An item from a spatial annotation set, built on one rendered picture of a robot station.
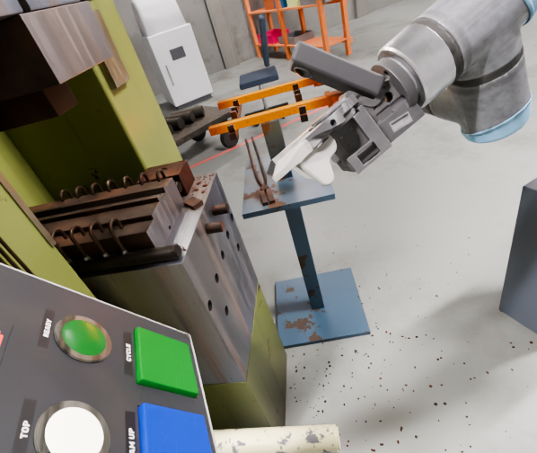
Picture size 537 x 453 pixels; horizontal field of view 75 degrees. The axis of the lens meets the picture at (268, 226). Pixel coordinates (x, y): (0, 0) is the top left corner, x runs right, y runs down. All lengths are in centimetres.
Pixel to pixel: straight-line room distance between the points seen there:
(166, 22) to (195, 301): 509
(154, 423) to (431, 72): 46
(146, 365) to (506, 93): 54
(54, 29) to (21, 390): 53
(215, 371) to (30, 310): 68
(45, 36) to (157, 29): 497
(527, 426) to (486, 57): 121
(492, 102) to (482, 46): 9
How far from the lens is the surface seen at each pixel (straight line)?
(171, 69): 559
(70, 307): 43
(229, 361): 97
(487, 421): 149
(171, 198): 86
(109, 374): 39
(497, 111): 58
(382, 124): 47
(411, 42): 48
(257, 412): 119
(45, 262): 74
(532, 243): 145
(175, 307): 83
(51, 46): 68
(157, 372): 42
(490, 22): 52
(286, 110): 105
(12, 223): 71
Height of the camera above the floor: 133
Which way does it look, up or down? 35 degrees down
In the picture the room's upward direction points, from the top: 18 degrees counter-clockwise
